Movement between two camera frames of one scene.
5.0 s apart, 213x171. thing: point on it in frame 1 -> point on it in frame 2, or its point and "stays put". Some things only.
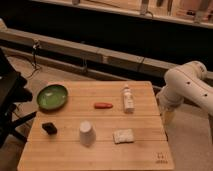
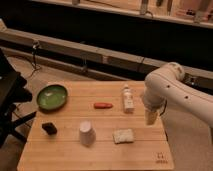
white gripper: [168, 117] -> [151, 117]
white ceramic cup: [87, 132] stays put
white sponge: [122, 136] stays put
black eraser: [50, 128] stays put
